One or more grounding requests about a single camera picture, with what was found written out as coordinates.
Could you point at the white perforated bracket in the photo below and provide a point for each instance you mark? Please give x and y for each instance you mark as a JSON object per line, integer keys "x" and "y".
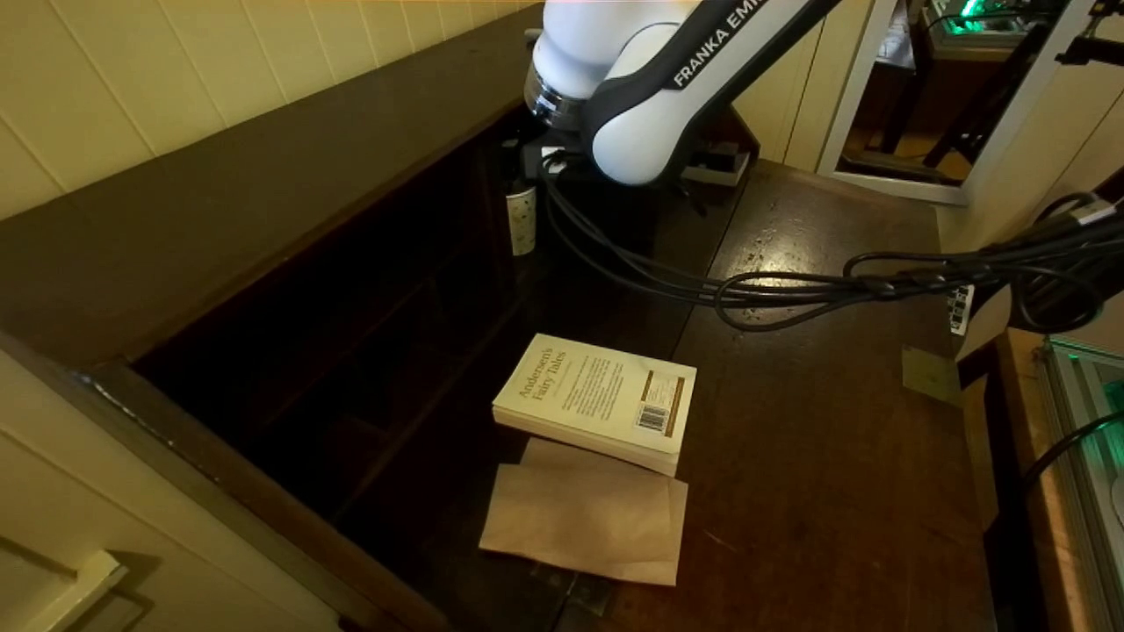
{"x": 965, "y": 310}

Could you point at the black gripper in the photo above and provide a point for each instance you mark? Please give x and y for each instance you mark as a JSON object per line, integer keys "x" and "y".
{"x": 543, "y": 131}

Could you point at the white panelled door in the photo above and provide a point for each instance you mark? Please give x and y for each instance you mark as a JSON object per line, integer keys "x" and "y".
{"x": 141, "y": 529}

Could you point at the beige label on desk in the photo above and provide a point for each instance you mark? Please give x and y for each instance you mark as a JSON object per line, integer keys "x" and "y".
{"x": 934, "y": 378}

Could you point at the white paperback book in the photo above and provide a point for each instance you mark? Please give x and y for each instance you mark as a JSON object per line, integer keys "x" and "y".
{"x": 585, "y": 389}

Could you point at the dark wooden secretary desk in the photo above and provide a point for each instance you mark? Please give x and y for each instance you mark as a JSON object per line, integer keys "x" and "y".
{"x": 819, "y": 469}

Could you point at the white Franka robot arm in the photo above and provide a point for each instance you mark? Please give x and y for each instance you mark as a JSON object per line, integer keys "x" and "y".
{"x": 643, "y": 117}

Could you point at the light wooden side table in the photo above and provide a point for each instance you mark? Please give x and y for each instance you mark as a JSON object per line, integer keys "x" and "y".
{"x": 1024, "y": 469}

